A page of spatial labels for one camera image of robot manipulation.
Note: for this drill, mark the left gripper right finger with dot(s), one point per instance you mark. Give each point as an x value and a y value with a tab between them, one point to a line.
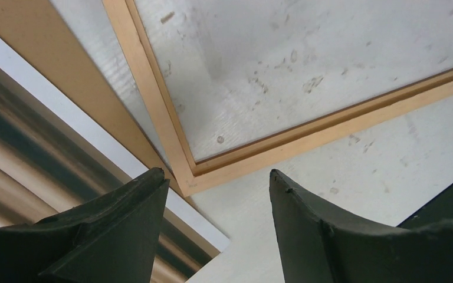
319	241

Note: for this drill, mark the clear acrylic sheet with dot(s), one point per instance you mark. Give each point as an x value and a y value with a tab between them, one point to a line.
239	71

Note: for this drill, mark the wooden picture frame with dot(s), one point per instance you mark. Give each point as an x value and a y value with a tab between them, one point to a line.
193	177

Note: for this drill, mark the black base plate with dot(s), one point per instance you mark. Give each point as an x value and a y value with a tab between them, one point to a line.
438	209

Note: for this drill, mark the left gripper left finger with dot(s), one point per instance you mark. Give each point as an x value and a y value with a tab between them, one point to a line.
112	238

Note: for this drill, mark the brown backing board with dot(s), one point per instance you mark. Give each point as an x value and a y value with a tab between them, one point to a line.
39	51

